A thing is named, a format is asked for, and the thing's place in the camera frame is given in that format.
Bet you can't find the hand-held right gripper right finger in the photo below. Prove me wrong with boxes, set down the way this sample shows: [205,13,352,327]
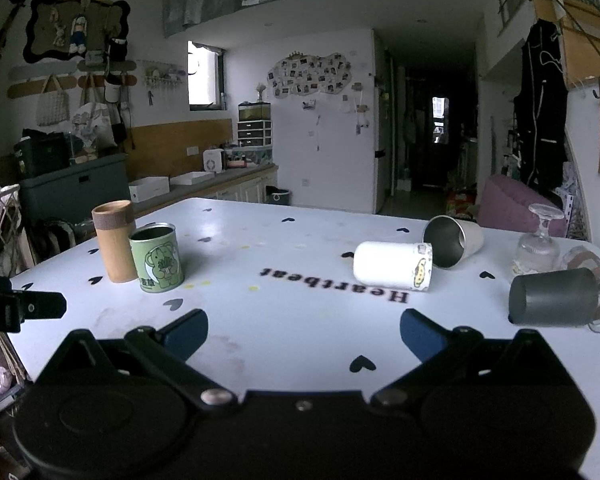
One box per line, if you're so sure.
[370,309,578,409]

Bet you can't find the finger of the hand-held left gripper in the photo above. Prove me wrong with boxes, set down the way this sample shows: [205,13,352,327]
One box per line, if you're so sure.
[11,289,67,322]

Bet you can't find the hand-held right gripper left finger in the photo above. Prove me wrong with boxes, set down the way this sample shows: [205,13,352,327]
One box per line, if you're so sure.
[35,309,239,407]

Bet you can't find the white cup with sticker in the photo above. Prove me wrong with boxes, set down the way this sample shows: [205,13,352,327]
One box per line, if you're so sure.
[353,241,434,292]

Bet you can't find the brown bamboo cup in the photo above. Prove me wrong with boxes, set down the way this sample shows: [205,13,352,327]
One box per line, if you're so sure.
[91,200,139,284]

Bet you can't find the stainless steel cup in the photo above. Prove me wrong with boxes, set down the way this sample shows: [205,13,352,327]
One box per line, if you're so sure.
[422,215,485,270]

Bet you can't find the dark grey cup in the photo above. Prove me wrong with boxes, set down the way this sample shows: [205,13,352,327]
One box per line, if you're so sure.
[508,267,600,329]

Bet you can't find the green elephant tin can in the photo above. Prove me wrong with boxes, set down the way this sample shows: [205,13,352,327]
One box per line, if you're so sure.
[129,223,185,294]

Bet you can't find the grey storage box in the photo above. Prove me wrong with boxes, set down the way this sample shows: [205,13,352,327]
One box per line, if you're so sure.
[18,153,130,224]

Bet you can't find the clear wine glass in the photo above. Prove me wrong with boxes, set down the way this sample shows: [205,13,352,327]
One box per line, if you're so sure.
[512,203,566,277]

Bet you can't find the white cardboard box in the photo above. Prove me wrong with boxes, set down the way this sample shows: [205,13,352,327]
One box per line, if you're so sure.
[128,176,171,204]

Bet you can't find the black storage box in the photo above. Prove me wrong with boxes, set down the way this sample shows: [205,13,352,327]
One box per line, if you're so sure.
[13,129,72,179]

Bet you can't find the white flat tray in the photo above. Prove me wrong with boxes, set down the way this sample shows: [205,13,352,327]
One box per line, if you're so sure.
[169,170,216,187]

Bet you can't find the white base cabinets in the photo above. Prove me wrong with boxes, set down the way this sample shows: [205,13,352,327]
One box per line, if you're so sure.
[170,162,280,207]

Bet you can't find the pink armchair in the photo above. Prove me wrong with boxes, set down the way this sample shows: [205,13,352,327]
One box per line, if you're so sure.
[477,174,569,239]

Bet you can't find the black fabric basket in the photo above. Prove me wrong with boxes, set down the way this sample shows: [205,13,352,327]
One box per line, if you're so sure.
[264,185,291,207]

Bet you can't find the small white appliance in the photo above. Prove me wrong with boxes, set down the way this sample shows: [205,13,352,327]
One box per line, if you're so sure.
[203,148,225,175]

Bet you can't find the printed tote bag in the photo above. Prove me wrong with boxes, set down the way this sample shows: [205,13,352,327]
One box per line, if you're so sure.
[71,87,117,150]

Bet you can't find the white knitted tote bag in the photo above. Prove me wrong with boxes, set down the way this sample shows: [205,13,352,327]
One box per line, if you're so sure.
[34,74,70,127]

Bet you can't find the white drawer organizer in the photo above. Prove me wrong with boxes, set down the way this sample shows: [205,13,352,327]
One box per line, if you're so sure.
[237,120,273,149]

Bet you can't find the glass fish tank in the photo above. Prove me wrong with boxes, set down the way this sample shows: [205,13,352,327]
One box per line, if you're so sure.
[238,102,272,122]

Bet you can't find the window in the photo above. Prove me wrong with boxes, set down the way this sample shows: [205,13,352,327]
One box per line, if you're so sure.
[187,39,226,112]

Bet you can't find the black hanging garment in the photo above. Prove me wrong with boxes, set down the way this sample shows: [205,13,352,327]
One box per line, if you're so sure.
[512,18,570,192]

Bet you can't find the cloud-shaped photo board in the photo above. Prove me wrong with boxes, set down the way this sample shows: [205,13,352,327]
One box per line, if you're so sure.
[266,51,355,99]

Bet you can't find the scalloped wall decor board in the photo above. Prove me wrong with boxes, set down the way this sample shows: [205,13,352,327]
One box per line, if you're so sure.
[22,0,131,65]

